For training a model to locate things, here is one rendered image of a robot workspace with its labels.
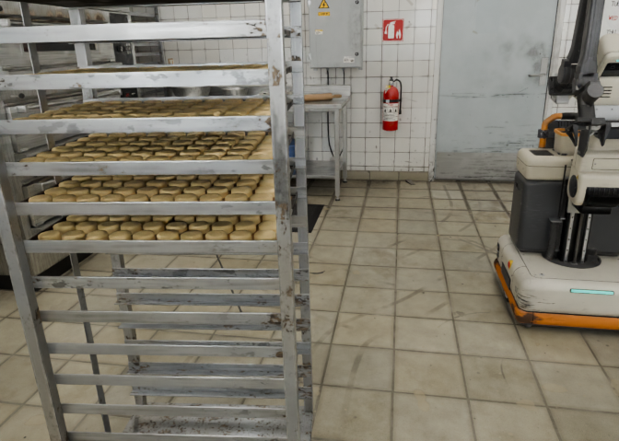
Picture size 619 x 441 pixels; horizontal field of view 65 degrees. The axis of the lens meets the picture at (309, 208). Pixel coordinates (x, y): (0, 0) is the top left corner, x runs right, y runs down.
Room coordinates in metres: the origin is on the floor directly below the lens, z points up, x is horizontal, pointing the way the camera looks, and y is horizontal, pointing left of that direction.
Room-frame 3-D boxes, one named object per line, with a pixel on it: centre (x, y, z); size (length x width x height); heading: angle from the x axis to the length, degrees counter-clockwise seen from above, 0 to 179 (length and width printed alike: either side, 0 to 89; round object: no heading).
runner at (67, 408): (1.02, 0.36, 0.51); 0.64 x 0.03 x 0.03; 86
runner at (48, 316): (1.02, 0.36, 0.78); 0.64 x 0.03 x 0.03; 86
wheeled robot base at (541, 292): (2.35, -1.37, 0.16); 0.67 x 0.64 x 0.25; 169
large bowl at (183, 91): (4.86, 1.11, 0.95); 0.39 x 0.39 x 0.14
